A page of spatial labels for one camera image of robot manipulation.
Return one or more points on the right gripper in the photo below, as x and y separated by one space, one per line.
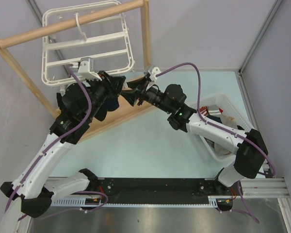
137 83

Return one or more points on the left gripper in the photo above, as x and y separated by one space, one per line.
113 84

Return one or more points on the dark blue sock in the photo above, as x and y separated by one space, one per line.
111 104
215 118

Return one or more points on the black sock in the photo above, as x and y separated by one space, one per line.
101 114

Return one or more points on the white plastic clip hanger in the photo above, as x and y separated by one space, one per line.
106 41

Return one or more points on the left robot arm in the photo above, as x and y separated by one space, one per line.
80 104

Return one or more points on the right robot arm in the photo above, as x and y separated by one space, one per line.
248 147

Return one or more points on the red white striped sock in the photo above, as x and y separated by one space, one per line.
212 110

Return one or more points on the white plastic basket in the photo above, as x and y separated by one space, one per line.
235 106

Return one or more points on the wooden hanging rack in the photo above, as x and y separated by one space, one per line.
125 112

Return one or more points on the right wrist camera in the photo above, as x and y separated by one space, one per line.
151 73

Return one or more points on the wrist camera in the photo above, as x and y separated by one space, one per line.
84 69
151 73

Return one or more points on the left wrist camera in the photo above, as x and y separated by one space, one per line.
84 69

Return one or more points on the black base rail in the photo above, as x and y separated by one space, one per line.
186 192

